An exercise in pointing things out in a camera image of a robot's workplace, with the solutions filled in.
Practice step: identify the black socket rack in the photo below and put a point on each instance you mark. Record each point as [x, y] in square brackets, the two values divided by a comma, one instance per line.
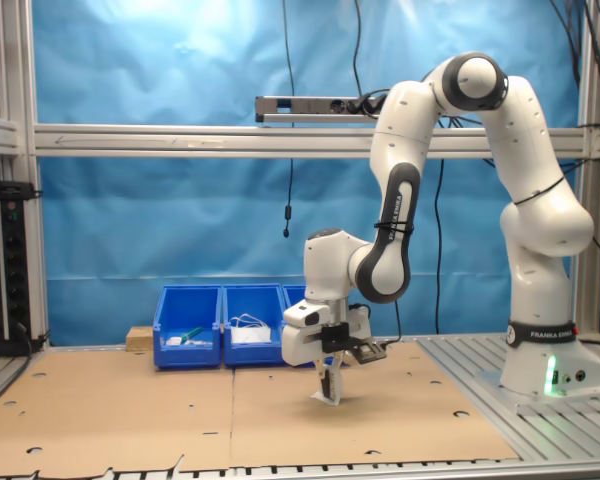
[5, 275]

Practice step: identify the grey power socket strip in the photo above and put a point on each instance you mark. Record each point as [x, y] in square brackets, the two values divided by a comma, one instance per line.
[305, 106]

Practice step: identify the long white printed packet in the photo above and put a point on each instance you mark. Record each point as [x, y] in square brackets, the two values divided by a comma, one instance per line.
[173, 342]

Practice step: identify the surgical face mask stack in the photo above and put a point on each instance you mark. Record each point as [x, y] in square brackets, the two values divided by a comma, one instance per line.
[250, 335]

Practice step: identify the chipboard wood block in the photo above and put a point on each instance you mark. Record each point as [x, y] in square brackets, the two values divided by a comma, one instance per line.
[140, 339]

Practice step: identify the green plastic tube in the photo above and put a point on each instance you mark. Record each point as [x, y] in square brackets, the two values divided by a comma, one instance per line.
[194, 332]

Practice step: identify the horizontal aluminium profile beam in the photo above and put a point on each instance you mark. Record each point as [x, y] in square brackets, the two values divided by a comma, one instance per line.
[130, 140]

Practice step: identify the aluminium upright post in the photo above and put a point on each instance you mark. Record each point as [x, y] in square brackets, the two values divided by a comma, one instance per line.
[10, 60]
[587, 250]

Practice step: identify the white printed gauze packet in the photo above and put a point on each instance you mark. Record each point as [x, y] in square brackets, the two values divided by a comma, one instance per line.
[336, 394]

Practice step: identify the brown cardboard sheet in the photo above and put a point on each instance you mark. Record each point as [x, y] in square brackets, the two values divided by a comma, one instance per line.
[405, 435]
[105, 410]

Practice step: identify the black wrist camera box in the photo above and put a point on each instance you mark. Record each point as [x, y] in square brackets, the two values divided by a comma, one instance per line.
[370, 352]

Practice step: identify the blue plastic bin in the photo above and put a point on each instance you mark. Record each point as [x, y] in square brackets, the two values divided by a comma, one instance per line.
[255, 355]
[187, 355]
[292, 297]

